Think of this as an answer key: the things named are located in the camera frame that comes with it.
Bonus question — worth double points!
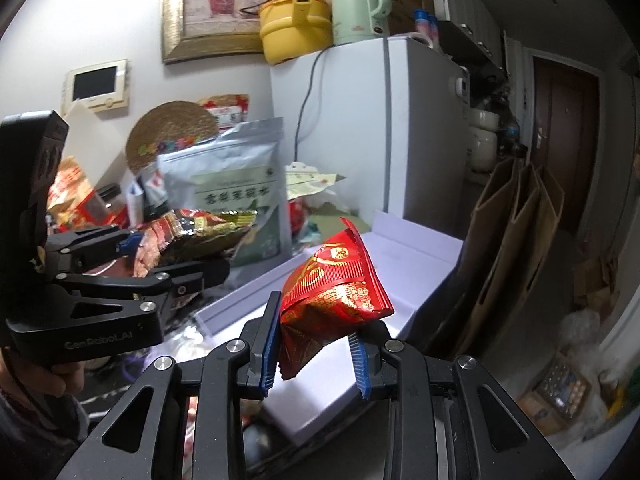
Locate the dark brown door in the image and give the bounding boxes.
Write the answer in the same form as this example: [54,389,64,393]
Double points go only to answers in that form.
[530,55,601,234]

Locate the white floor plastic bag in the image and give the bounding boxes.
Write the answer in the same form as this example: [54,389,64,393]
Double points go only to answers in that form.
[557,307,606,352]

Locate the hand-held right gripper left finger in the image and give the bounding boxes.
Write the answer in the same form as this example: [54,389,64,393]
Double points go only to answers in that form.
[55,290,284,480]

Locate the red wall card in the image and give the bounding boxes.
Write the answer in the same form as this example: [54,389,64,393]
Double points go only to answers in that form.
[197,94,251,129]

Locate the white fridge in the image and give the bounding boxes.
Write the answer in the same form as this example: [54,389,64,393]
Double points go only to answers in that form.
[270,34,474,239]

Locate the colourful flower clips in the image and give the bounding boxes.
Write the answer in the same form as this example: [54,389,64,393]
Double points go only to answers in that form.
[137,134,197,157]

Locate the blue capped bottles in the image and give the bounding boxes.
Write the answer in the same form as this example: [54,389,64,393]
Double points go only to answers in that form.
[412,9,441,47]

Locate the egg tray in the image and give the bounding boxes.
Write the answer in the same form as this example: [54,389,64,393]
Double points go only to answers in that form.
[531,359,594,422]

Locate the round woven mat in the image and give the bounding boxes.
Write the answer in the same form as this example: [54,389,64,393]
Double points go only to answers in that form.
[125,101,221,176]

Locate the dark green red snack packet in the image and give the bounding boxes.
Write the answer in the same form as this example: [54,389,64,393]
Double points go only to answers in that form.
[132,208,259,279]

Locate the small floor cardboard box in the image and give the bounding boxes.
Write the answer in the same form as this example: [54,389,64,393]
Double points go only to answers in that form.
[572,254,621,311]

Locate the white paper sheet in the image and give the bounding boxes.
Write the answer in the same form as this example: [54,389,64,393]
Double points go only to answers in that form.
[62,97,127,187]

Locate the yellow green hanging packet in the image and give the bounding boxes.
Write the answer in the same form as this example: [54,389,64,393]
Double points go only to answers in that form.
[285,161,347,204]

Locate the black power cable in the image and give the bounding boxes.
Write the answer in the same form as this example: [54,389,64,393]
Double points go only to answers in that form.
[294,50,329,164]

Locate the white wall intercom panel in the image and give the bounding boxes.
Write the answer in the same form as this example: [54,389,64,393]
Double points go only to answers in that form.
[62,59,130,114]

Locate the person's left hand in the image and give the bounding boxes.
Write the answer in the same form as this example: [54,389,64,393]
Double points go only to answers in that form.
[0,347,109,411]

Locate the brown cardboard box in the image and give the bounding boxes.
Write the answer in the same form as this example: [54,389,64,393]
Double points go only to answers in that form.
[305,0,436,39]

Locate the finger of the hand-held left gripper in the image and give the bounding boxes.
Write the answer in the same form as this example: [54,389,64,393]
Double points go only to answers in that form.
[50,257,232,312]
[46,224,147,275]

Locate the yellow electric pot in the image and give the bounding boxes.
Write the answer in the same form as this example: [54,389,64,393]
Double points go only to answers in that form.
[257,0,334,66]

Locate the person's left forearm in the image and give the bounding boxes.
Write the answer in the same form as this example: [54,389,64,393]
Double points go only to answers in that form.
[0,391,92,467]

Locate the orange snack packet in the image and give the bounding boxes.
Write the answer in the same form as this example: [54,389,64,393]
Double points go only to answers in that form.
[46,155,109,227]

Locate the silver pouch green label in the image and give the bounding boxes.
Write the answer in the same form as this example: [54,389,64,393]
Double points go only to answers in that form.
[156,117,294,269]

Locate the red gold snack packet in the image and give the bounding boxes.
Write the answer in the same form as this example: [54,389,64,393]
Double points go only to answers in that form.
[277,216,396,382]

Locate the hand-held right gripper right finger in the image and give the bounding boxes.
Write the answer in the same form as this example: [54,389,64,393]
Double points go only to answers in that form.
[347,320,576,480]

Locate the light green kettle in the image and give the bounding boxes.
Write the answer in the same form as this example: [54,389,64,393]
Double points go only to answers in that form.
[330,0,394,47]

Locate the folded brown cardboard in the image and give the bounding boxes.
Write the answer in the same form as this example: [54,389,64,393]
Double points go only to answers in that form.
[440,157,566,359]

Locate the white round pot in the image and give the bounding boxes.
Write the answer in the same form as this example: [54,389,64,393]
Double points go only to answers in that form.
[467,109,501,174]

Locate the white wall cabinet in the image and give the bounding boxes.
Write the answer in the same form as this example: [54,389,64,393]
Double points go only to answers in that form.
[440,0,507,67]

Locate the lavender cardboard box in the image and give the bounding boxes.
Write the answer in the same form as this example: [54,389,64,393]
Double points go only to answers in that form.
[192,210,466,449]

